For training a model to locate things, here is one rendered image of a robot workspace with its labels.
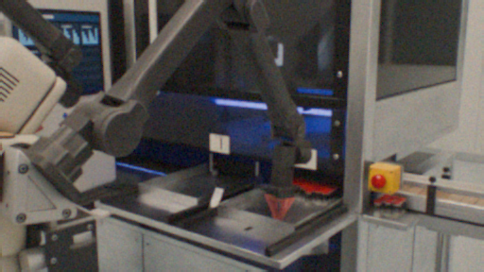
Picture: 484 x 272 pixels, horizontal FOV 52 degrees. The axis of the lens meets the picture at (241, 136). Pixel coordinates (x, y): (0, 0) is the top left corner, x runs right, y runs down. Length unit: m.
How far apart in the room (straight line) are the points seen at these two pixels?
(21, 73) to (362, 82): 0.89
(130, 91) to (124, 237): 1.46
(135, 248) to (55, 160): 1.46
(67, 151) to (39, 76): 0.19
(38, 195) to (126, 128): 0.17
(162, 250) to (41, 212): 1.32
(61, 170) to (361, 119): 0.89
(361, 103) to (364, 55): 0.13
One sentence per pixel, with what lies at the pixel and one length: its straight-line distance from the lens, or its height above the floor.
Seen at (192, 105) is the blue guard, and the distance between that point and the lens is 1.80.
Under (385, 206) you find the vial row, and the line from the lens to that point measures 1.50.
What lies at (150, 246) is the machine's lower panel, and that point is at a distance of 2.15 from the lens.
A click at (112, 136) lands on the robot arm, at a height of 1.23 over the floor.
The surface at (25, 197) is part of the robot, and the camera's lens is 0.80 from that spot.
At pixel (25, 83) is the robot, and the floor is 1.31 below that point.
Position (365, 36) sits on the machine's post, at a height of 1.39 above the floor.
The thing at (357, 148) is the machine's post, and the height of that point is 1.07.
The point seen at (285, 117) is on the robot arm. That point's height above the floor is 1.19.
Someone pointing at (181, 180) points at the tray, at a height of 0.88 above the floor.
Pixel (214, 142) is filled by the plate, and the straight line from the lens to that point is 1.75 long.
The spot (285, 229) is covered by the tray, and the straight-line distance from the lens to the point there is 1.32.
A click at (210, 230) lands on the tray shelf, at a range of 1.35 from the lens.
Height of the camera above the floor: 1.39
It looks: 11 degrees down
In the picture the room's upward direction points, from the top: straight up
